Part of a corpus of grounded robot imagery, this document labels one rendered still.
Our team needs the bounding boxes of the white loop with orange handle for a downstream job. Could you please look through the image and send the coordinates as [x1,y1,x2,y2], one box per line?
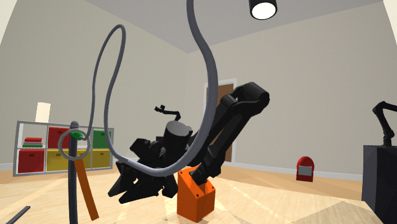
[57,128,99,221]

